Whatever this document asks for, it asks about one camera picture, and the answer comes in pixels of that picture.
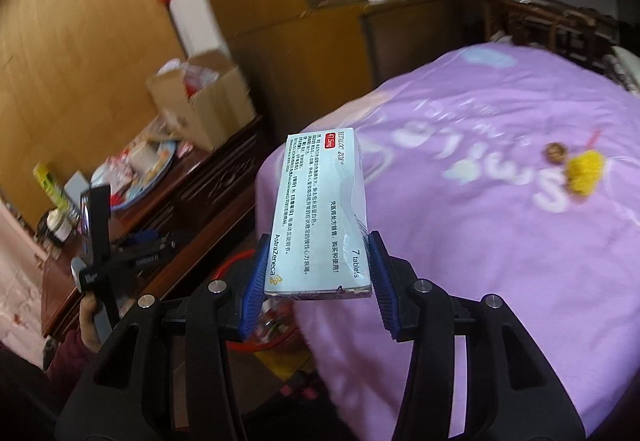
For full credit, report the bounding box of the light blue medicine box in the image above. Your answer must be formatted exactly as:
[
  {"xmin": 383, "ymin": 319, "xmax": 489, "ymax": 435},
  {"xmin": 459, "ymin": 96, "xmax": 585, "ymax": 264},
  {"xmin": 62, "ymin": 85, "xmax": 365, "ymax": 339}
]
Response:
[{"xmin": 265, "ymin": 128, "xmax": 372, "ymax": 300}]

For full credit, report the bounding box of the brown walnut shell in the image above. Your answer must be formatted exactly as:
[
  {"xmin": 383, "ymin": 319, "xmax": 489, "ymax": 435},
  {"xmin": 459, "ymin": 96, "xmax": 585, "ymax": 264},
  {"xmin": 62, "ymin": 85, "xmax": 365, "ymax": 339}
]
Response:
[{"xmin": 544, "ymin": 142, "xmax": 568, "ymax": 165}]

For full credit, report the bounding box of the person's left hand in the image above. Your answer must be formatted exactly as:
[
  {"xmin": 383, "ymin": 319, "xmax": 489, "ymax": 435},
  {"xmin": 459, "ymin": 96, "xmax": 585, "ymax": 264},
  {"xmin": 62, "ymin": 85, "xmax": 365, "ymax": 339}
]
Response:
[{"xmin": 79, "ymin": 293, "xmax": 101, "ymax": 353}]

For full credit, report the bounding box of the blue tray of clutter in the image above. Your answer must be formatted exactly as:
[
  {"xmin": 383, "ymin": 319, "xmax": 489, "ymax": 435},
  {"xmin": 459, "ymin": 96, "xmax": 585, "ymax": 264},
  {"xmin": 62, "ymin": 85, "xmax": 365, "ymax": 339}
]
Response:
[{"xmin": 90, "ymin": 139, "xmax": 177, "ymax": 212}]

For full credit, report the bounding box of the dark carved wooden dresser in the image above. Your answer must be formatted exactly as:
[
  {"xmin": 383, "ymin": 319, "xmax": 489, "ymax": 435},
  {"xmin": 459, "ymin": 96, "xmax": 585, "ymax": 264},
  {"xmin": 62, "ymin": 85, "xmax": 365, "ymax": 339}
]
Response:
[{"xmin": 39, "ymin": 115, "xmax": 274, "ymax": 339}]

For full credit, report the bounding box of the red plastic waste basket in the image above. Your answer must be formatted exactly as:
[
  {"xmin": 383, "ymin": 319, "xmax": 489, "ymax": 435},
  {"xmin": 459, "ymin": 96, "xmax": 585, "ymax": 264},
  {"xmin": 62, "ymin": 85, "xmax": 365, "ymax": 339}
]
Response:
[{"xmin": 209, "ymin": 247, "xmax": 306, "ymax": 356}]

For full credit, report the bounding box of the brown cardboard box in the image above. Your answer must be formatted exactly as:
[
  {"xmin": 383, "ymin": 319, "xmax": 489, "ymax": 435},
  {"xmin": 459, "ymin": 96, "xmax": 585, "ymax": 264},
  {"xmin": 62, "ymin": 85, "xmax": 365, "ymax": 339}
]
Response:
[{"xmin": 145, "ymin": 50, "xmax": 256, "ymax": 152}]

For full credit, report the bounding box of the wooden glass-door cabinet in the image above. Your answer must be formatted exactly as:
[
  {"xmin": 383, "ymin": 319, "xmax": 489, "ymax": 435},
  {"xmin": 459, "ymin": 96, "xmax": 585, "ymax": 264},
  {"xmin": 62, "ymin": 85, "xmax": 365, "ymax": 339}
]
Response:
[{"xmin": 209, "ymin": 0, "xmax": 484, "ymax": 138}]

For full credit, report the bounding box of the white pillow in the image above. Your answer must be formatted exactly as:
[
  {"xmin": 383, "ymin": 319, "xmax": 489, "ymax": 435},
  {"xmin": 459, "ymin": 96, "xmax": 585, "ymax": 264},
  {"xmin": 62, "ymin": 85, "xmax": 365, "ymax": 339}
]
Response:
[{"xmin": 611, "ymin": 46, "xmax": 640, "ymax": 97}]

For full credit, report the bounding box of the wooden desk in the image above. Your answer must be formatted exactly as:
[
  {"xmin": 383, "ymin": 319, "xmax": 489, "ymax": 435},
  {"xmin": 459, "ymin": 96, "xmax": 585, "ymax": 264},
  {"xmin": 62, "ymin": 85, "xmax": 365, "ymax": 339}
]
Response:
[{"xmin": 481, "ymin": 0, "xmax": 620, "ymax": 73}]

